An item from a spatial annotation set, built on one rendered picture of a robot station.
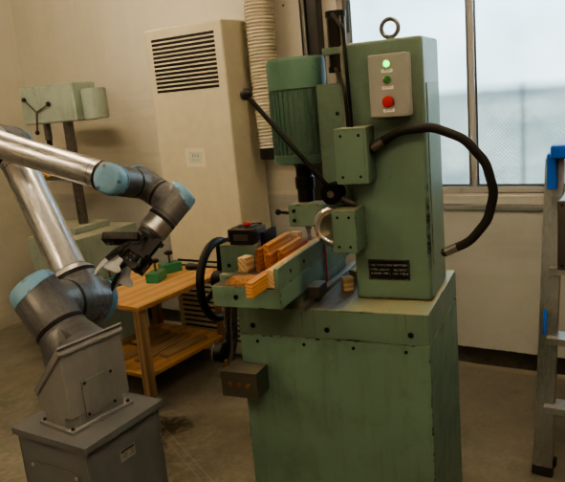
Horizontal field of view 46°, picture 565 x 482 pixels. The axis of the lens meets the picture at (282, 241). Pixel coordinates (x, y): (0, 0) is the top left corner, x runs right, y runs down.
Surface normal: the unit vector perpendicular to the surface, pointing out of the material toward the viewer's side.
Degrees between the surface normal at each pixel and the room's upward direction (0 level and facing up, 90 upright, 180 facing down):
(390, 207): 90
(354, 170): 90
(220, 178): 90
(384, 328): 90
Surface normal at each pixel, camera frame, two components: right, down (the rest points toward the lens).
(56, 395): -0.59, 0.22
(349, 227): -0.40, 0.23
